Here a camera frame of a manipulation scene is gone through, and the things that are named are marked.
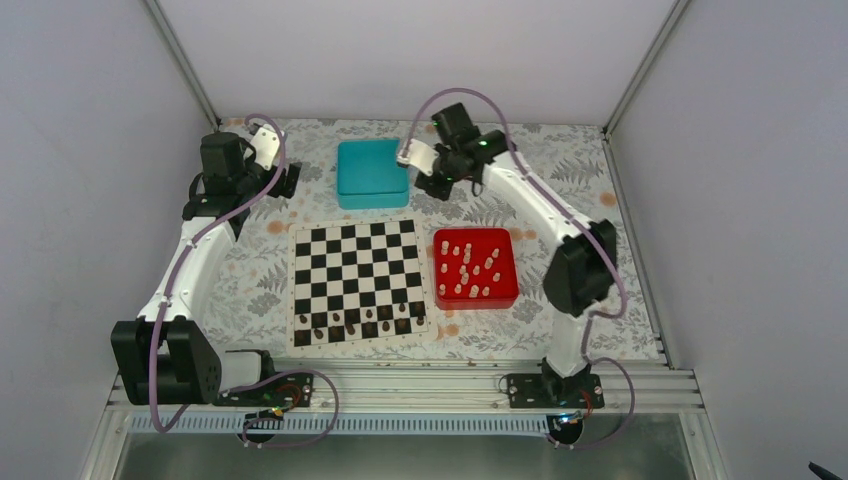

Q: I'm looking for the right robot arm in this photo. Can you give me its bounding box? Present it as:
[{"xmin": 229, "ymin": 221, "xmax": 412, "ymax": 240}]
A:
[{"xmin": 397, "ymin": 103, "xmax": 620, "ymax": 407}]

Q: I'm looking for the floral patterned tablecloth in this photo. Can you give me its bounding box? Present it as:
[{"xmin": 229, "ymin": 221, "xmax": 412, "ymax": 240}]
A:
[{"xmin": 203, "ymin": 119, "xmax": 661, "ymax": 362}]

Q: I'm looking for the aluminium rail frame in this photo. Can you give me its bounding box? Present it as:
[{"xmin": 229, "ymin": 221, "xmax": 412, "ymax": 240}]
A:
[{"xmin": 105, "ymin": 360, "xmax": 705, "ymax": 415}]

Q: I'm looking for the red plastic tray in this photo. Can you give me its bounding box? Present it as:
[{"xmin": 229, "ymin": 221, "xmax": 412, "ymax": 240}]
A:
[{"xmin": 433, "ymin": 227, "xmax": 520, "ymax": 310}]

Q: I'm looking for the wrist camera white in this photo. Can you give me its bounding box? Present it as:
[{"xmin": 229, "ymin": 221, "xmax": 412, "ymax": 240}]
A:
[
  {"xmin": 396, "ymin": 139, "xmax": 439, "ymax": 177},
  {"xmin": 250, "ymin": 126, "xmax": 281, "ymax": 171}
]

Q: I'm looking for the black white chessboard mat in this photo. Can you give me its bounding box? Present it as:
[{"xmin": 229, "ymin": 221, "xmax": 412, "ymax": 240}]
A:
[{"xmin": 287, "ymin": 217, "xmax": 437, "ymax": 357}]

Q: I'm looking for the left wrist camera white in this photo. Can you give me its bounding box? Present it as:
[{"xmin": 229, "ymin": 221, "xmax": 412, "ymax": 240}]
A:
[{"xmin": 250, "ymin": 126, "xmax": 281, "ymax": 171}]

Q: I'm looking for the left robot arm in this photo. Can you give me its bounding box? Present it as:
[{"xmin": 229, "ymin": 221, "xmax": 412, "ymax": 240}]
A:
[{"xmin": 110, "ymin": 127, "xmax": 299, "ymax": 405}]

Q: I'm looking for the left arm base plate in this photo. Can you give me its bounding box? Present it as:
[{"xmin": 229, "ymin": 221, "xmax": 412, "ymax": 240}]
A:
[{"xmin": 213, "ymin": 372, "xmax": 314, "ymax": 410}]

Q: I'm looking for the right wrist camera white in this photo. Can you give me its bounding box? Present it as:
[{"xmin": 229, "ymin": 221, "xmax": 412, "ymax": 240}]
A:
[{"xmin": 396, "ymin": 139, "xmax": 439, "ymax": 177}]

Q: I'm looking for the teal plastic box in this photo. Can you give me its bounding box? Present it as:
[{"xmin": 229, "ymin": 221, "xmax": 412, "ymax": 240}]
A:
[{"xmin": 336, "ymin": 138, "xmax": 410, "ymax": 210}]

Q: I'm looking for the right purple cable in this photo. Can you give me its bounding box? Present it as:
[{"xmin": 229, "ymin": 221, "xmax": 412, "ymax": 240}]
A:
[{"xmin": 402, "ymin": 87, "xmax": 639, "ymax": 452}]

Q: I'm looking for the purple cable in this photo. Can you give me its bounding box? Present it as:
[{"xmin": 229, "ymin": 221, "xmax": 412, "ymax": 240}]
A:
[
  {"xmin": 402, "ymin": 87, "xmax": 639, "ymax": 452},
  {"xmin": 146, "ymin": 112, "xmax": 340, "ymax": 452}
]

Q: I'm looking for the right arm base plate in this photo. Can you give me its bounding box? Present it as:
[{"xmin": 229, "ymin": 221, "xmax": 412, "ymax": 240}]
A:
[{"xmin": 498, "ymin": 373, "xmax": 605, "ymax": 410}]

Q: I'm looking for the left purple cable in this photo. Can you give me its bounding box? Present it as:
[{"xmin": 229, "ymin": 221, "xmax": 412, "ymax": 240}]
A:
[{"xmin": 146, "ymin": 112, "xmax": 340, "ymax": 452}]

